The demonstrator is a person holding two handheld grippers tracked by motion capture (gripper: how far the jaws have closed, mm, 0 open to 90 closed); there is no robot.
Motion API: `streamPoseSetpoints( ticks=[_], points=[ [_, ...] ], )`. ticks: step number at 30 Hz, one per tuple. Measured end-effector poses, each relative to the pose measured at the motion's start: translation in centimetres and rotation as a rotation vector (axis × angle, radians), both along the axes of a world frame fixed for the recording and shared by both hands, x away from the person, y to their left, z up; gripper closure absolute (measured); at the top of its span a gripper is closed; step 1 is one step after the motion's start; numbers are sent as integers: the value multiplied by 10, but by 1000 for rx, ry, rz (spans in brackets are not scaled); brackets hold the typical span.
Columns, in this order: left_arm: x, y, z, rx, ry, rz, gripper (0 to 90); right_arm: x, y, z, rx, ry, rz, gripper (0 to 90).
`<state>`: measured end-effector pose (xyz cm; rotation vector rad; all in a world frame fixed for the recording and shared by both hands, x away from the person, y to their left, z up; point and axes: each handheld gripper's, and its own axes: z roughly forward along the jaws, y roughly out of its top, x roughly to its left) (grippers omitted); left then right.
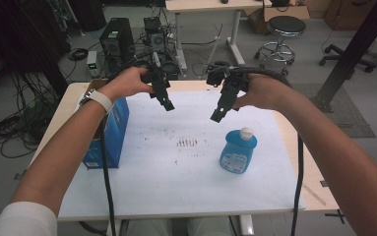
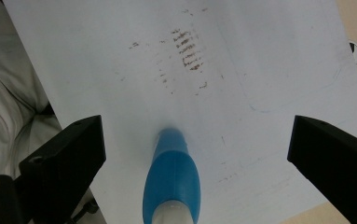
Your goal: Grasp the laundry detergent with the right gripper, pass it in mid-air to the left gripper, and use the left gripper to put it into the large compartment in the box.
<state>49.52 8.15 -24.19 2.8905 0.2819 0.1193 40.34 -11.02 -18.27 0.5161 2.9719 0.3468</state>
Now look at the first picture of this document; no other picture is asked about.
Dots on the black office chair base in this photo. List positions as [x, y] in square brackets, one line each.
[343, 57]

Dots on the white wristwatch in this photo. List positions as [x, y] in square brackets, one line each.
[101, 99]

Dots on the dark curtain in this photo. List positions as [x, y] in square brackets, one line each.
[18, 36]

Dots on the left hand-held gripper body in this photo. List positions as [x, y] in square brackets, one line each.
[158, 78]

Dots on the white sleeve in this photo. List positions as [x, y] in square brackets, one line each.
[25, 219]

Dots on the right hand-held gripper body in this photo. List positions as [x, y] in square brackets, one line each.
[230, 80]

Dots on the white table leg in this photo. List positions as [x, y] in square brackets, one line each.
[246, 226]

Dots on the blue bottle with white cap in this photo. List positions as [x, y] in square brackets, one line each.
[238, 150]

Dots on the person's right hand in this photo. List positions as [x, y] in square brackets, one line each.
[263, 91]

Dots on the wooden cabinet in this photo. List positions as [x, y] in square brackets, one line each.
[350, 14]

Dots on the small open computer case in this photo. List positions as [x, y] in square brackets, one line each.
[155, 36]

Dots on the person's left hand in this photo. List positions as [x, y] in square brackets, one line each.
[128, 83]

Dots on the grey floor mat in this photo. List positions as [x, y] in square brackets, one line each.
[340, 111]

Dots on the black round stool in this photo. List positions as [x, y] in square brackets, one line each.
[286, 26]

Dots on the white desk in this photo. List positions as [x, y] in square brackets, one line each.
[209, 5]

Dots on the small grey power supply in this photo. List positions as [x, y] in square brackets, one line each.
[92, 62]

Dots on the black computer tower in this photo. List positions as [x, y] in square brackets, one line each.
[117, 39]

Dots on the blue cardboard box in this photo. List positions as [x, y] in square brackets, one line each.
[117, 128]

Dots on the black tape cross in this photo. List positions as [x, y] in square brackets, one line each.
[335, 215]

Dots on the black metal stand post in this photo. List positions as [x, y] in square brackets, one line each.
[353, 49]

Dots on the brown cardboard box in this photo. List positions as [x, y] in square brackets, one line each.
[286, 11]

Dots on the black tape strip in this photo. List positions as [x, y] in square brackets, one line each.
[18, 175]
[324, 183]

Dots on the white paper sheet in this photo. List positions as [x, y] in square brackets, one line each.
[176, 177]

